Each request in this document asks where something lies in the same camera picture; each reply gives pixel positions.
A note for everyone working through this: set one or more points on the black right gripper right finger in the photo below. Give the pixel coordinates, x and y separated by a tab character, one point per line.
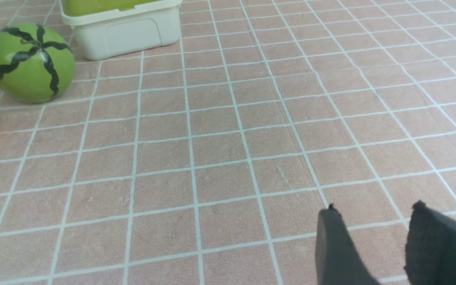
430	251

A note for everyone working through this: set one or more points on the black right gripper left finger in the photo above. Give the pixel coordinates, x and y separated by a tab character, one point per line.
337	261

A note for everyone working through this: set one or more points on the white plastic container green lid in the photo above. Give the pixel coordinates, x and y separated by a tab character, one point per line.
110	28

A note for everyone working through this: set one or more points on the green toy watermelon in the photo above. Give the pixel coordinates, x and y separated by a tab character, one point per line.
37	64

